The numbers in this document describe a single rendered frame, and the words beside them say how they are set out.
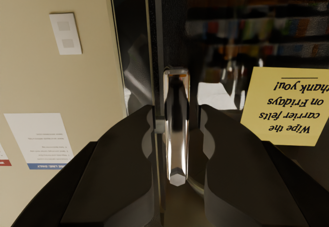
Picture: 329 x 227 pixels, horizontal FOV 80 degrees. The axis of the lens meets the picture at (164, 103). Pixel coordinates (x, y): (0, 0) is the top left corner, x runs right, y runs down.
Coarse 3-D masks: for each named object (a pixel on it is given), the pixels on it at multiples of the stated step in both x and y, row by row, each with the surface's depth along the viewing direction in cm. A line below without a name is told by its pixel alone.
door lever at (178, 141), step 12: (168, 72) 11; (180, 72) 11; (168, 84) 11; (180, 84) 11; (168, 96) 12; (180, 96) 12; (168, 108) 12; (180, 108) 12; (168, 120) 12; (180, 120) 12; (168, 132) 13; (180, 132) 13; (168, 144) 13; (180, 144) 13; (168, 156) 14; (180, 156) 14; (168, 168) 14; (180, 168) 14; (168, 180) 15; (180, 180) 14
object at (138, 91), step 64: (128, 0) 14; (192, 0) 14; (256, 0) 14; (320, 0) 13; (128, 64) 16; (192, 64) 16; (256, 64) 16; (320, 64) 15; (192, 128) 19; (192, 192) 23
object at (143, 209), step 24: (120, 120) 11; (144, 120) 11; (120, 144) 9; (144, 144) 10; (96, 168) 8; (120, 168) 8; (144, 168) 8; (96, 192) 7; (120, 192) 7; (144, 192) 7; (72, 216) 6; (96, 216) 6; (120, 216) 6; (144, 216) 7
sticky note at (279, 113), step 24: (264, 72) 16; (288, 72) 16; (312, 72) 16; (264, 96) 17; (288, 96) 17; (312, 96) 17; (264, 120) 18; (288, 120) 18; (312, 120) 18; (288, 144) 19; (312, 144) 19
